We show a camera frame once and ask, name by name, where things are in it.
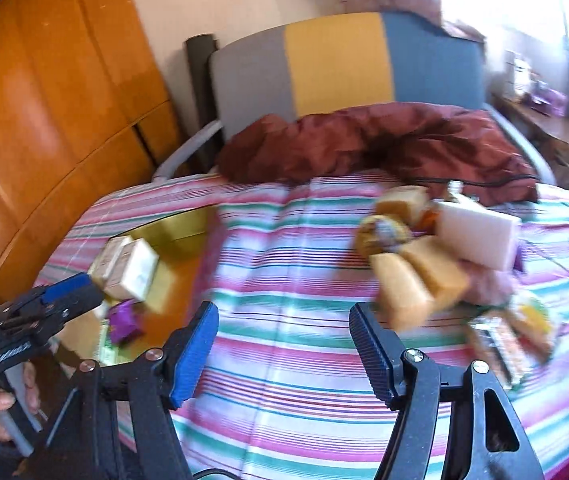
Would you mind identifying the yellow sponge front block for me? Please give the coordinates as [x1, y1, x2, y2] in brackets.
[370, 252, 434, 332]

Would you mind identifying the yellow sponge block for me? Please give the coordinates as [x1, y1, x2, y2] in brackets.
[374, 185, 429, 226]
[370, 252, 434, 332]
[399, 235, 471, 311]

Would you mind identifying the white carton box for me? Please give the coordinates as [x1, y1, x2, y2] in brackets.
[104, 238, 158, 301]
[88, 235, 134, 287]

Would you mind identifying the purple wrapper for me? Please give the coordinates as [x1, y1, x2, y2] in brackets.
[106, 299, 143, 346]

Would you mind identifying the striped bed sheet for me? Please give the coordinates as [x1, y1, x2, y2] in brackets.
[38, 171, 569, 479]

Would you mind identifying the yellow sponge middle block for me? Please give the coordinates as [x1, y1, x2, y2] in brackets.
[399, 235, 471, 311]

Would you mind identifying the yellow patterned sock ball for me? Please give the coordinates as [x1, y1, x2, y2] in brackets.
[354, 214, 414, 259]

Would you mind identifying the golden storage box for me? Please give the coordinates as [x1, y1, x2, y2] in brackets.
[57, 206, 226, 368]

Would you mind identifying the pink plastic bag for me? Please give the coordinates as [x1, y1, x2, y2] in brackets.
[460, 260, 514, 307]

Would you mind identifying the clear snack package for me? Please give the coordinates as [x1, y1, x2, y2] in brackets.
[467, 311, 531, 391]

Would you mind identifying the orange snack packet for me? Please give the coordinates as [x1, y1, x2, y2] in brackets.
[413, 205, 439, 235]

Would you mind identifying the yellow sponge back block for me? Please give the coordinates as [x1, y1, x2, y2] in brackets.
[374, 185, 429, 226]

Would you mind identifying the white foam block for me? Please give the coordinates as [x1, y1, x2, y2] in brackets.
[435, 202, 522, 271]

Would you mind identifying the yellow green snack packet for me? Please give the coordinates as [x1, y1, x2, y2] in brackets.
[505, 290, 560, 361]

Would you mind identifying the orange wooden wardrobe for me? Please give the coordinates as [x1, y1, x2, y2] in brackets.
[0, 0, 181, 301]

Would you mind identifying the maroon quilted blanket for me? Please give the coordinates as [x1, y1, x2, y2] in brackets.
[217, 102, 538, 207]

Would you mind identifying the wooden desk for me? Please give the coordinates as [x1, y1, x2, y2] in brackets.
[490, 94, 569, 188]

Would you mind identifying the purple desk organizer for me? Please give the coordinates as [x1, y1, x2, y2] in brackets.
[528, 80, 567, 118]

